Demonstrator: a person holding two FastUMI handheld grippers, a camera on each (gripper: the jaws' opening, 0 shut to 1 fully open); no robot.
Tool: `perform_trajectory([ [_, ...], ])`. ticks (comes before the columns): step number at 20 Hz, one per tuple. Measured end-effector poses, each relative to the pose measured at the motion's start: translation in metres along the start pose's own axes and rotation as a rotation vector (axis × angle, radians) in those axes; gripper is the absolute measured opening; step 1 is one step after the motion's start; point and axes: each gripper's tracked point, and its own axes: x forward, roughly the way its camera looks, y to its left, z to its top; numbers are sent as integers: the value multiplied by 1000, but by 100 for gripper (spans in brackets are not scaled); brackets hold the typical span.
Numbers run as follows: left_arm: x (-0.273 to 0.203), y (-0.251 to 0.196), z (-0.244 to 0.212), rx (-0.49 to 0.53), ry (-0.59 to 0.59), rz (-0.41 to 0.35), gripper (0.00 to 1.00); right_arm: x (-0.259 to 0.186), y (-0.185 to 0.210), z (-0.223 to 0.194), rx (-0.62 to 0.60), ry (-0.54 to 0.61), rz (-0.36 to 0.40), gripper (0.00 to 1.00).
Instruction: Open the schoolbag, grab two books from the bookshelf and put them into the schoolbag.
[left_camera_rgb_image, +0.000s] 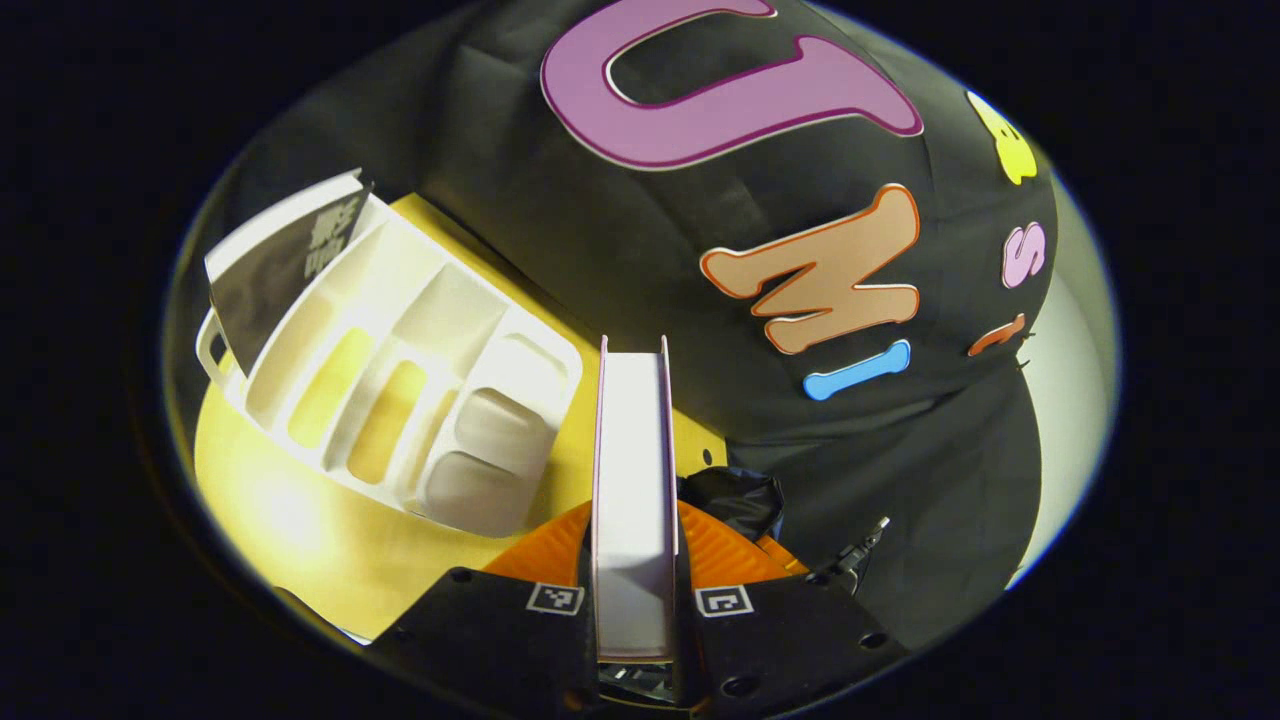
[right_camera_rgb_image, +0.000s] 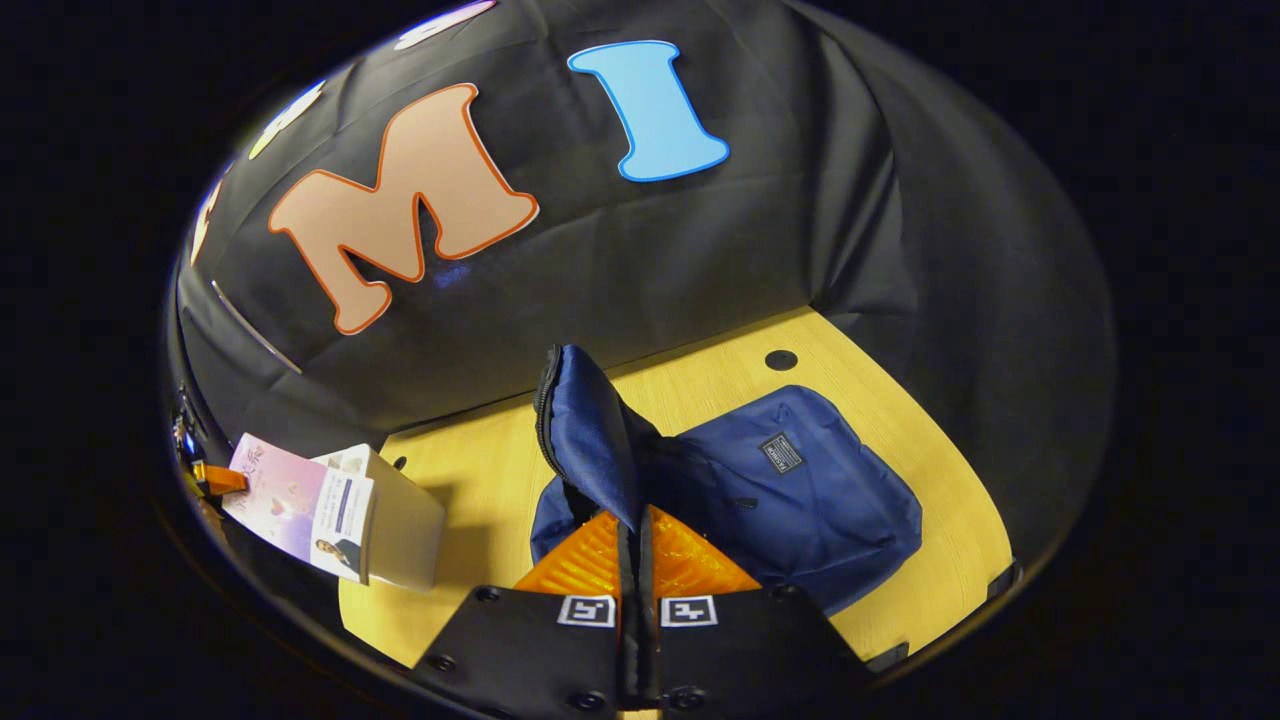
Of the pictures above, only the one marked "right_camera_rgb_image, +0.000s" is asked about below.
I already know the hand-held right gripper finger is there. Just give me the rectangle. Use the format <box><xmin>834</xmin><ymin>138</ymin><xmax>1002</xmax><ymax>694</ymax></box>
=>
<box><xmin>410</xmin><ymin>505</ymin><xmax>641</xmax><ymax>720</ymax></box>
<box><xmin>641</xmin><ymin>505</ymin><xmax>873</xmax><ymax>720</ymax></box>

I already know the pink book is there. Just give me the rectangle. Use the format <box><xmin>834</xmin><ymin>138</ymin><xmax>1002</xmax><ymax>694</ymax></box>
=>
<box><xmin>221</xmin><ymin>433</ymin><xmax>377</xmax><ymax>585</ymax></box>

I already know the blue schoolbag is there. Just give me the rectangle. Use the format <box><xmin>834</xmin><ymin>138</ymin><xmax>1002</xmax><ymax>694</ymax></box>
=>
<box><xmin>530</xmin><ymin>345</ymin><xmax>924</xmax><ymax>617</ymax></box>

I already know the white bookshelf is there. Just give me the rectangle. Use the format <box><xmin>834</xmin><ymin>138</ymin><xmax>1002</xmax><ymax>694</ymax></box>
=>
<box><xmin>312</xmin><ymin>443</ymin><xmax>448</xmax><ymax>592</ymax></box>

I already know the black backdrop cloth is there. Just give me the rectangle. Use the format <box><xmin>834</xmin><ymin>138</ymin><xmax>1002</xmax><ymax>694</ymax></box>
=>
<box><xmin>165</xmin><ymin>0</ymin><xmax>1116</xmax><ymax>601</ymax></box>

